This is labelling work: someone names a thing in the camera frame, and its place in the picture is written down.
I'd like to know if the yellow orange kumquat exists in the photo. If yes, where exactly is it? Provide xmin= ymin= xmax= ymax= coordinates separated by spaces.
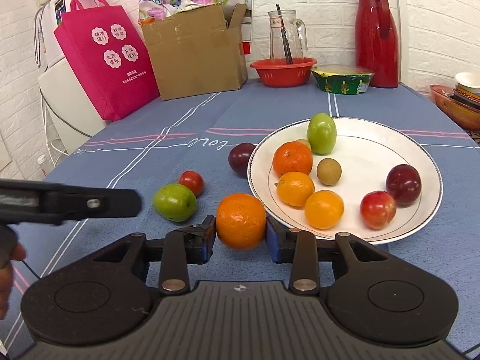
xmin=304 ymin=190 xmax=344 ymax=230

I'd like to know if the green mango fruit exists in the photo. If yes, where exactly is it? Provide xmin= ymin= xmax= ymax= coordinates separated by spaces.
xmin=152 ymin=184 xmax=197 ymax=223

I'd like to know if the large orange tangerine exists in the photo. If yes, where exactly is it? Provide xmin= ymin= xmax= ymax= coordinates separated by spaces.
xmin=216 ymin=193 xmax=266 ymax=250

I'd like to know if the small orange kumquat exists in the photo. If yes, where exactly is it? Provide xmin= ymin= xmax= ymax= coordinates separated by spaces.
xmin=275 ymin=172 xmax=315 ymax=208

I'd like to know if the brown longan fruit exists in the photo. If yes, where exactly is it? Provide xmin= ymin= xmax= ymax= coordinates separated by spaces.
xmin=296 ymin=139 xmax=312 ymax=152
xmin=316 ymin=158 xmax=342 ymax=186

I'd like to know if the red apple-like plum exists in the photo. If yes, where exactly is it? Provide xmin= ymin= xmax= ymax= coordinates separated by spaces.
xmin=360 ymin=190 xmax=396 ymax=230

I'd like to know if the green apple-like fruit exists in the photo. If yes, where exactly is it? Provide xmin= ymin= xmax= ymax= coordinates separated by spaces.
xmin=307 ymin=113 xmax=337 ymax=155

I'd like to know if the person's left hand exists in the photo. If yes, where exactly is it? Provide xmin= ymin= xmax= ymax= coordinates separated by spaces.
xmin=0 ymin=243 xmax=26 ymax=320

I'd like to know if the small red plum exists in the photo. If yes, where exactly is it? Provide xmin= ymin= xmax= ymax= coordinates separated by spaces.
xmin=178 ymin=171 xmax=204 ymax=197

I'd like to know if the blue tablecloth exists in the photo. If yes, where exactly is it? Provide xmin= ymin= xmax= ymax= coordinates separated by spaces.
xmin=1 ymin=81 xmax=479 ymax=359

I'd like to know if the orange tangerine in plate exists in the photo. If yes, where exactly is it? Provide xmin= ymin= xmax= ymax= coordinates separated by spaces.
xmin=272 ymin=141 xmax=313 ymax=177

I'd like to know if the dark plum beside plate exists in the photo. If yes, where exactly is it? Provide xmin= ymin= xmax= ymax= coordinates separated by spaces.
xmin=228 ymin=142 xmax=256 ymax=178

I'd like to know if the white appliance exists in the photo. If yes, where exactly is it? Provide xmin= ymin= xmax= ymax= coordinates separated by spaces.
xmin=34 ymin=0 xmax=107 ymax=153

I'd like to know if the white ceramic plate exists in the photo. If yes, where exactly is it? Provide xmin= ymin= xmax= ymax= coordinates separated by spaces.
xmin=247 ymin=117 xmax=444 ymax=245

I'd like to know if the dark red plum in plate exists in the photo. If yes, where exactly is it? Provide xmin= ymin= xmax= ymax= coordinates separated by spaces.
xmin=385 ymin=164 xmax=422 ymax=206

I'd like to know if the green instant noodle bowl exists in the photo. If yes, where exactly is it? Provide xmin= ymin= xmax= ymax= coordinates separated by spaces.
xmin=311 ymin=65 xmax=374 ymax=95

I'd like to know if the red plastic basket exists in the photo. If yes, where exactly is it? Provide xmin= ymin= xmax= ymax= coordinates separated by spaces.
xmin=250 ymin=58 xmax=317 ymax=88

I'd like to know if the pink tote bag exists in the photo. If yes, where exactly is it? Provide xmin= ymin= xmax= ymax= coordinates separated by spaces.
xmin=54 ymin=0 xmax=160 ymax=121

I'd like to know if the black stirring stick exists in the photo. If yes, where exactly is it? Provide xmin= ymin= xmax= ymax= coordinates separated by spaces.
xmin=276 ymin=4 xmax=293 ymax=64

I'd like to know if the brown cardboard box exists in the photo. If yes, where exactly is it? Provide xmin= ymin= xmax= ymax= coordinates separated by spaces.
xmin=142 ymin=4 xmax=248 ymax=101

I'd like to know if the glass pitcher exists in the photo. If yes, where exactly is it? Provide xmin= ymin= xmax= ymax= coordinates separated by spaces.
xmin=268 ymin=9 xmax=308 ymax=63

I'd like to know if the orange patterned bowl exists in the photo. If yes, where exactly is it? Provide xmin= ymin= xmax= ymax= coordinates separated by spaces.
xmin=430 ymin=85 xmax=479 ymax=131

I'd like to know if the red thermos jug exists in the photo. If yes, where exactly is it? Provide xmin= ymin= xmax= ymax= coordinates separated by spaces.
xmin=355 ymin=0 xmax=400 ymax=89

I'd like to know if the white paper cup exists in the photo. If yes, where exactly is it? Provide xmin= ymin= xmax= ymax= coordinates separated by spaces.
xmin=455 ymin=72 xmax=480 ymax=95

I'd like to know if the floral cloth in box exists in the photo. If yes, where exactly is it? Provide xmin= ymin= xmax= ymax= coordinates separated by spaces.
xmin=137 ymin=0 xmax=248 ymax=26

